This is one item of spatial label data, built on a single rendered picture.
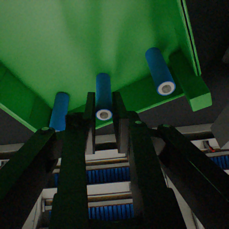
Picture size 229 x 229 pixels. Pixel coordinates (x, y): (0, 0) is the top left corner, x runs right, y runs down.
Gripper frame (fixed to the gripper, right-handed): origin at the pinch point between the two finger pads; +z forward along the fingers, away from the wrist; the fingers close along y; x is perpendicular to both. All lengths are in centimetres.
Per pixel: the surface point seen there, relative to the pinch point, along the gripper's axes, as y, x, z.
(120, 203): 8, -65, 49
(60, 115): -5.2, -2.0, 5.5
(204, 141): 56, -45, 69
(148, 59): 5.0, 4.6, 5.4
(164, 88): 5.6, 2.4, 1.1
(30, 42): -7.9, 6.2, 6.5
